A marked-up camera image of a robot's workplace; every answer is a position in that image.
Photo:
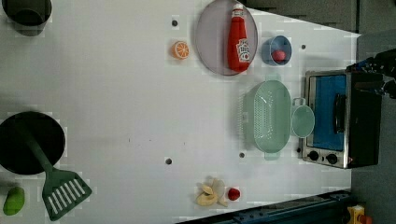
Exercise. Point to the green oval strainer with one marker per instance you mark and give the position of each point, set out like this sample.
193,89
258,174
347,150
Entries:
264,112

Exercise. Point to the orange slice toy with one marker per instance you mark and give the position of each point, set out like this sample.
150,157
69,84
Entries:
180,50

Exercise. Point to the red ketchup bottle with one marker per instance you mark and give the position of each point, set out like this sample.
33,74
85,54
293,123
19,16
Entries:
238,55

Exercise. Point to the peeled banana toy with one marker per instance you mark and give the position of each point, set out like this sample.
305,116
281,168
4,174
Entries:
212,194

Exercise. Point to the small red fruit toy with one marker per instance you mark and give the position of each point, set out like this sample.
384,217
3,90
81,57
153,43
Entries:
234,194

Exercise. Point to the small red ball in bowl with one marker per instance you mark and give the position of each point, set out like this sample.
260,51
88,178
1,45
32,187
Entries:
278,56

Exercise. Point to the blue bowl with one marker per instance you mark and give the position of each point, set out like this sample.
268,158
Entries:
279,42

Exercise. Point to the green mug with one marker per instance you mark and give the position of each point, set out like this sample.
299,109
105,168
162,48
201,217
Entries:
302,118

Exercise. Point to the silver toaster oven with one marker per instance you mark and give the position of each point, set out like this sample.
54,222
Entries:
347,119

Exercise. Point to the black frying pan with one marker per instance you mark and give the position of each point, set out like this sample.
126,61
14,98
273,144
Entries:
16,156

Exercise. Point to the green slotted spatula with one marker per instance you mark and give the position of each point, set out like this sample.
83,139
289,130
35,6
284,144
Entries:
62,190

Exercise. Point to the green pepper toy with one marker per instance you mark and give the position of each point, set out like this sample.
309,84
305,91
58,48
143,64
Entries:
14,201

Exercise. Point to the blue metal frame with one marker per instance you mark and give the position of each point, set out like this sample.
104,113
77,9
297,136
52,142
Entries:
326,208

